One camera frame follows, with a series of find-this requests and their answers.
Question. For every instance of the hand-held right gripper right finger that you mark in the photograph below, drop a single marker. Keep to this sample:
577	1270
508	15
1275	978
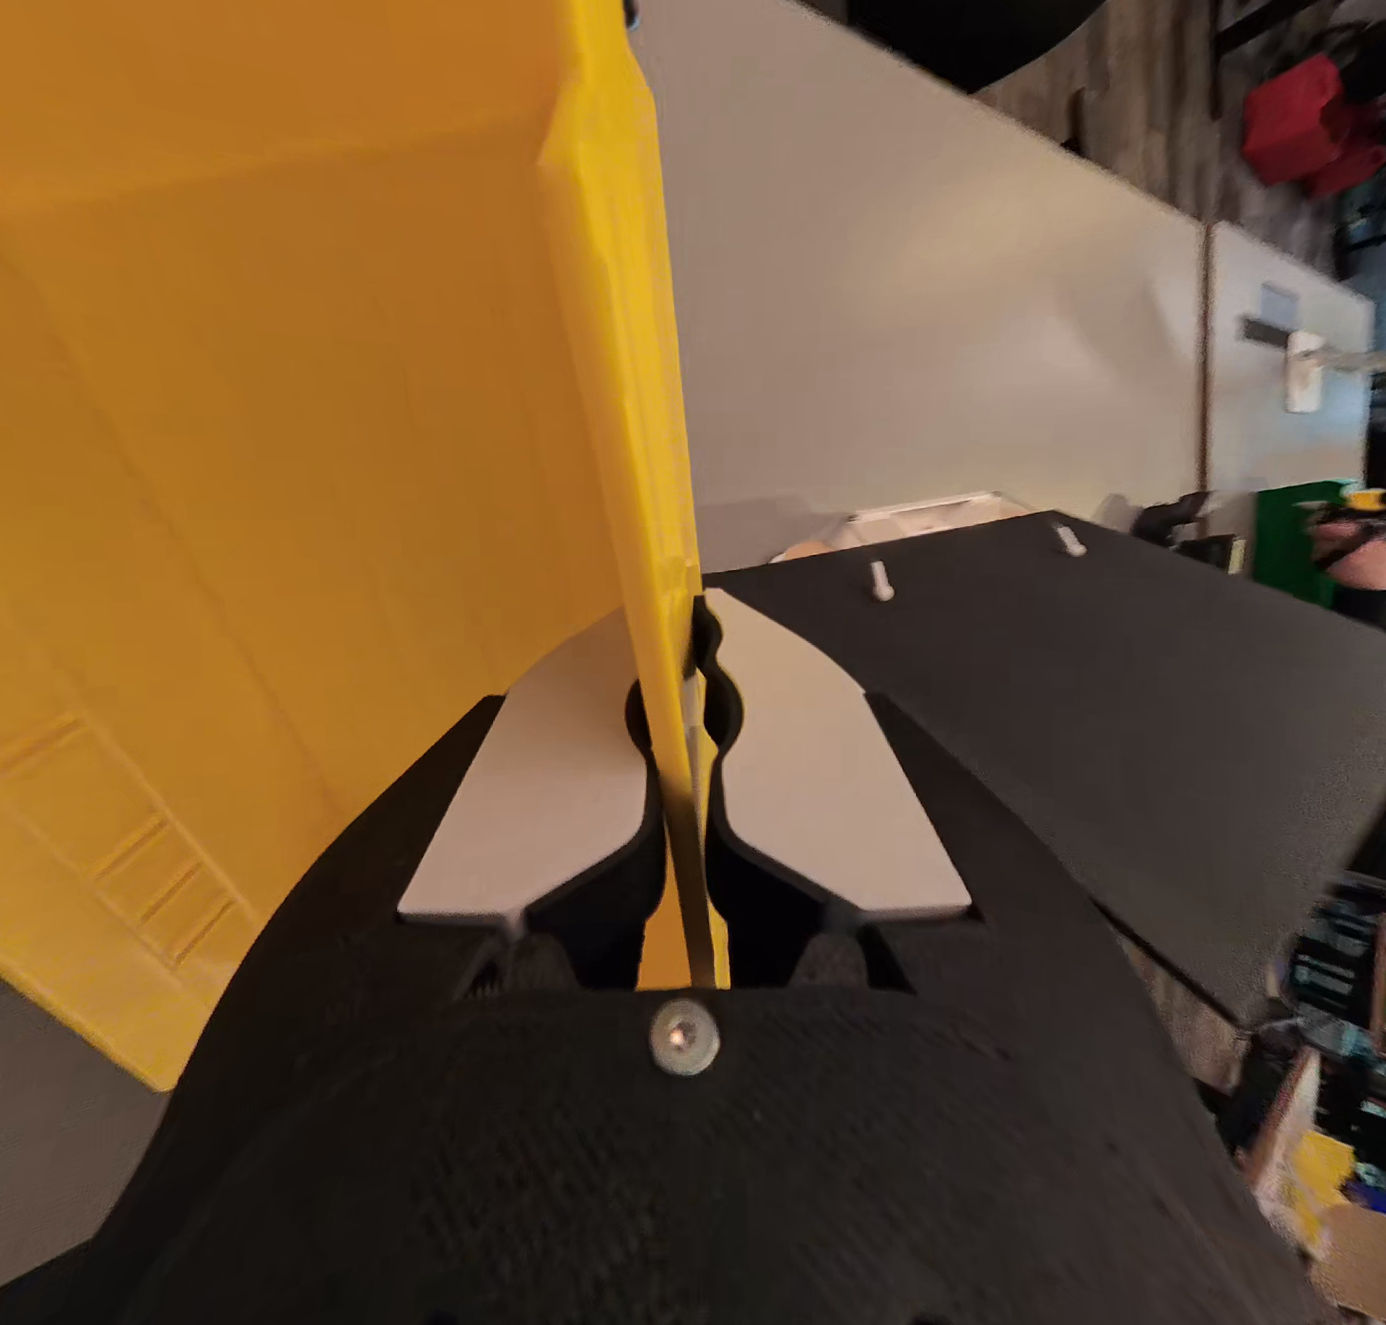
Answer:
823	796

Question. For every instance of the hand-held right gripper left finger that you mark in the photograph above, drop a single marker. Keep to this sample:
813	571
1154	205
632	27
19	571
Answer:
520	806

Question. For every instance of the yellow plastic box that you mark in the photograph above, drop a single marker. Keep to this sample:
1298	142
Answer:
325	374

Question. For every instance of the green box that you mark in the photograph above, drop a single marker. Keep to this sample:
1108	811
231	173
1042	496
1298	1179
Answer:
1283	547

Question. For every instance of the cardboard box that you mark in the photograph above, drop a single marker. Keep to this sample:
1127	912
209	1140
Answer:
1354	1255

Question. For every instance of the white bolt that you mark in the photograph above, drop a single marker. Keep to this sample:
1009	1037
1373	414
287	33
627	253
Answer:
1068	541
879	581

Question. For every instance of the black foam board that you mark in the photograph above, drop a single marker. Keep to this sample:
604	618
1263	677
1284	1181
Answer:
1137	752

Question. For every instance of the black device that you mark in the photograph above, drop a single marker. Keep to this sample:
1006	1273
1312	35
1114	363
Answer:
1185	530

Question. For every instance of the black round object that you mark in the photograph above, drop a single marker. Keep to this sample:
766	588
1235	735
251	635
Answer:
975	6

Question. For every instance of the red bag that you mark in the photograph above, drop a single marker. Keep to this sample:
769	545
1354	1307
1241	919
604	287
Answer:
1294	125

